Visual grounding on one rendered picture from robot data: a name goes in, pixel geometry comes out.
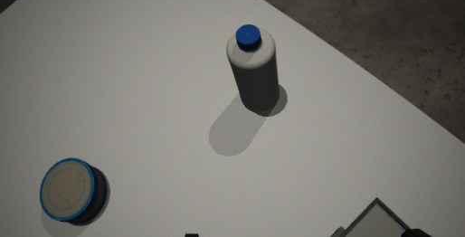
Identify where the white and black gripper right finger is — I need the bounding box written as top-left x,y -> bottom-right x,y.
401,229 -> 431,237

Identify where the grey bottle with blue cap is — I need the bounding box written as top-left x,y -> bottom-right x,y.
226,24 -> 280,112

